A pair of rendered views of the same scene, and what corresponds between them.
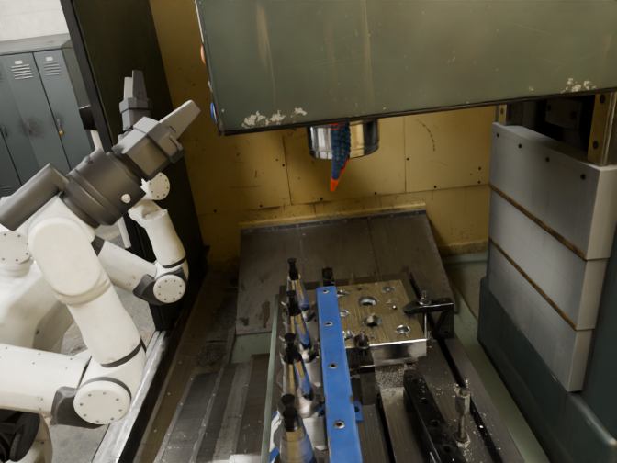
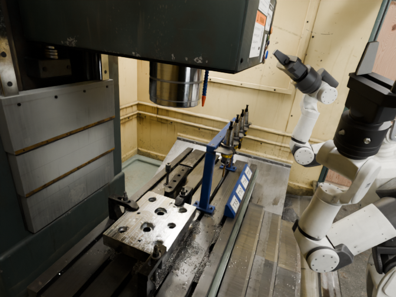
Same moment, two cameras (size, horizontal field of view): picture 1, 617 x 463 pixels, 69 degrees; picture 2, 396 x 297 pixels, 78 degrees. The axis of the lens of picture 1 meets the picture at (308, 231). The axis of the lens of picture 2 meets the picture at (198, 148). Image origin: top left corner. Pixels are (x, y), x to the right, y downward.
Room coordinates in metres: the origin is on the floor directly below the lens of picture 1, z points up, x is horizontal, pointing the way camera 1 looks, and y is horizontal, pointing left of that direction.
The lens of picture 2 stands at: (1.67, 0.21, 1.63)
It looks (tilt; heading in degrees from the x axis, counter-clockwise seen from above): 25 degrees down; 198
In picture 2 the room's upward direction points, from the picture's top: 6 degrees clockwise
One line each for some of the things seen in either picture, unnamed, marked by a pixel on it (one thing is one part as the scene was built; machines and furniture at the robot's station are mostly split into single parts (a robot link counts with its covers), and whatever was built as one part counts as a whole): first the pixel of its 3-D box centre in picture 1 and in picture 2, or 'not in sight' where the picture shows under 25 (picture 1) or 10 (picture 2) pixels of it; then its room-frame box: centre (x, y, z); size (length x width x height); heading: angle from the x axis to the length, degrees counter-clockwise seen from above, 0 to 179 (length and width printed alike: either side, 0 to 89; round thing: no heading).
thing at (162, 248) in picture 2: (329, 287); (154, 265); (1.19, -0.04, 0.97); 0.13 x 0.03 x 0.15; 179
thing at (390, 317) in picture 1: (370, 318); (154, 224); (1.02, -0.14, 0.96); 0.29 x 0.23 x 0.05; 179
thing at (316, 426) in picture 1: (299, 435); not in sight; (0.43, 0.04, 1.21); 0.07 x 0.05 x 0.01; 89
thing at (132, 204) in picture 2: (427, 313); (124, 206); (0.99, -0.29, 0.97); 0.13 x 0.03 x 0.15; 89
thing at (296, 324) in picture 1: (296, 329); (235, 128); (0.59, 0.04, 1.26); 0.04 x 0.04 x 0.07
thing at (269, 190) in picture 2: not in sight; (213, 186); (0.33, -0.08, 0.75); 0.89 x 0.70 x 0.26; 89
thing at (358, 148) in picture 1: (342, 123); (176, 81); (0.98, -0.10, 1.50); 0.16 x 0.16 x 0.12
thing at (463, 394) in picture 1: (462, 414); (167, 173); (0.66, -0.26, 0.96); 0.03 x 0.03 x 0.13
